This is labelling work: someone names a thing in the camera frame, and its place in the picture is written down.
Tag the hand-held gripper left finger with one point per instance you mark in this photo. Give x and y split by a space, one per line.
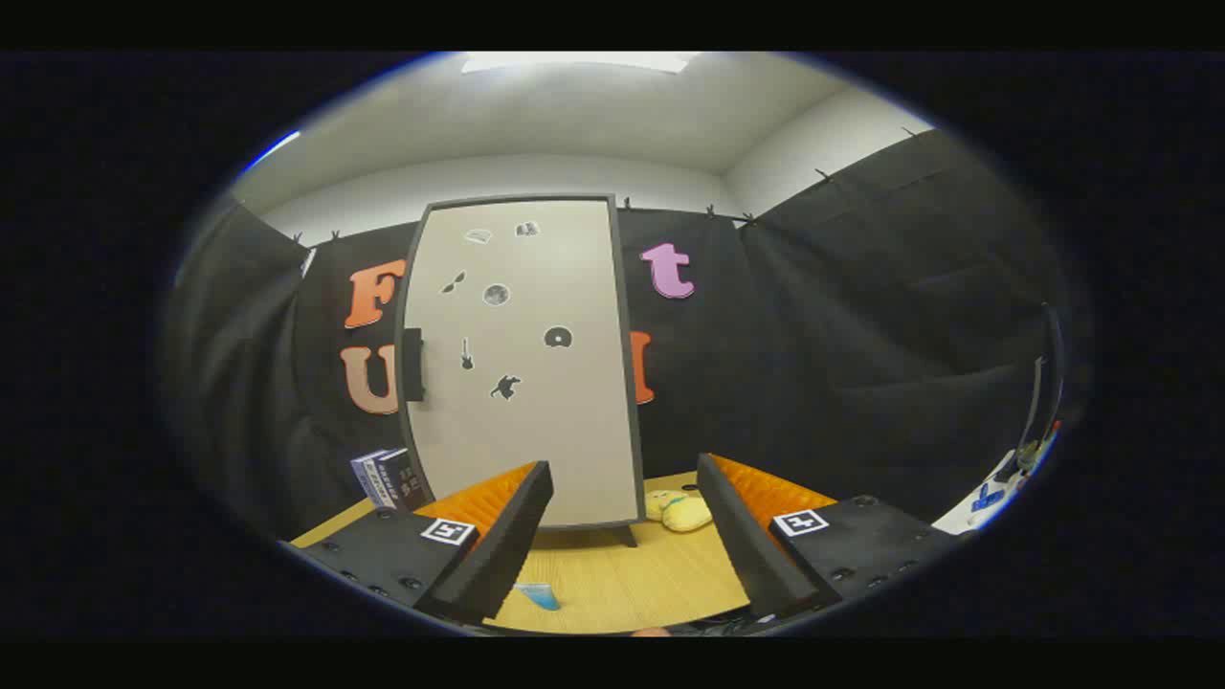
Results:
498 555

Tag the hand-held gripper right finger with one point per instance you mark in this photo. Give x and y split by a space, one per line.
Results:
751 545

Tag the white and blue cosmetic tube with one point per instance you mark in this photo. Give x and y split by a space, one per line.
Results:
541 597

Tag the beige cabinet door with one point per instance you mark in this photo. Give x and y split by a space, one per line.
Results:
536 431

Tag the yellow plush toy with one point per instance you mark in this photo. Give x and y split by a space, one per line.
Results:
687 515

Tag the dark blue book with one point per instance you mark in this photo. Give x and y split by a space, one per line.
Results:
402 478

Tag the grey cabinet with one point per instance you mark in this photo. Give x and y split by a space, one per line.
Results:
633 402

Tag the black backdrop cloth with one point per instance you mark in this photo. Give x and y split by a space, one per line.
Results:
813 364

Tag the white side table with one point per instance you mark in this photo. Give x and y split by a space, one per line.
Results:
962 519

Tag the small blue object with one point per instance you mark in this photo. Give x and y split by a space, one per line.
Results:
986 498

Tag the dark upright stand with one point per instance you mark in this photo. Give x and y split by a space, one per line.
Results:
1053 383

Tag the ceiling light panel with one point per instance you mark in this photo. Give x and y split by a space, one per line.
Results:
574 63

